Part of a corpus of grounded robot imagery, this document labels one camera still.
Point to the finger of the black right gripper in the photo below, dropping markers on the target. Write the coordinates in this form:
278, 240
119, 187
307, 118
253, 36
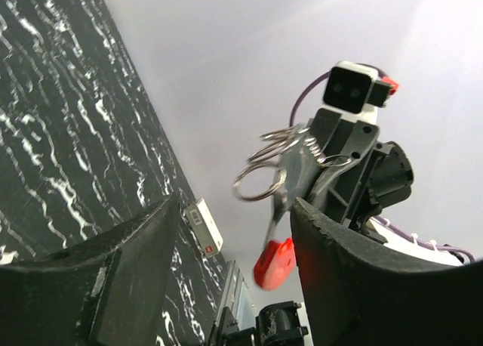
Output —
340, 181
323, 126

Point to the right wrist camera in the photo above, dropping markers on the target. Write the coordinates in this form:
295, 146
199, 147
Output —
357, 91

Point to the silver key with red tag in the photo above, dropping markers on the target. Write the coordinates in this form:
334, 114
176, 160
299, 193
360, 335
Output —
277, 259

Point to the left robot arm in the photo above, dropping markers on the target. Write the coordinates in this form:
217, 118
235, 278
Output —
271, 323

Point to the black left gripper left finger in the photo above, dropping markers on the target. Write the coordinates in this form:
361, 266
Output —
107, 290

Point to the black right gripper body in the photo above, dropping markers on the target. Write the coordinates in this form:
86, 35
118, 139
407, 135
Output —
386, 182

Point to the small white box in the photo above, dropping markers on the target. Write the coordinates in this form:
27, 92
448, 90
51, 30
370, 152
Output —
203, 224

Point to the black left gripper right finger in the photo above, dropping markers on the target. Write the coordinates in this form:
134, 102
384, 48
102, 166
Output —
359, 292

